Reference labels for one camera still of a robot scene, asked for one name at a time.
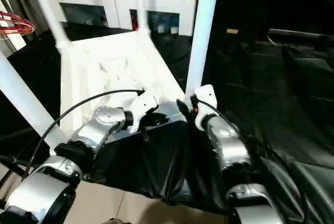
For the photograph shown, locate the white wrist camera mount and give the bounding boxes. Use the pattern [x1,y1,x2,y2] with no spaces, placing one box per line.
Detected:
[126,90,159,133]
[192,84,219,131]

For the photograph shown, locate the white plastic table top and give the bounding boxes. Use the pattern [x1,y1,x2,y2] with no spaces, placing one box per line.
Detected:
[49,29,190,157]

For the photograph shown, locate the black mat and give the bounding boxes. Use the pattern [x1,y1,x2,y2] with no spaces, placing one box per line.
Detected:
[0,20,334,221]

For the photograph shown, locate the long dark bar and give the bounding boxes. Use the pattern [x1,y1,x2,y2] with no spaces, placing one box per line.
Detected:
[268,28,334,42]

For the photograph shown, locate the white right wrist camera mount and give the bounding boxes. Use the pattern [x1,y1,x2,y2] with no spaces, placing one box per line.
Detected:
[192,84,219,131]

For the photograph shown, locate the black folding stand frame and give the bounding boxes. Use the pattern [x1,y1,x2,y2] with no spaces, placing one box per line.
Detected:
[0,155,29,204]

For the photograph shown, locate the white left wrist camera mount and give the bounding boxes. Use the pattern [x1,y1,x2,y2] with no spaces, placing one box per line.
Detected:
[126,90,159,133]

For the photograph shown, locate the red wire clothes hangers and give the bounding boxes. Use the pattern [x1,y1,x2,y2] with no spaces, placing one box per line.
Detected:
[0,11,36,37]

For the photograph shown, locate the white plastic table leg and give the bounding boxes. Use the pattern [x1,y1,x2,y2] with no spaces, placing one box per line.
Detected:
[184,0,222,101]
[133,0,152,37]
[0,50,65,157]
[28,0,71,50]

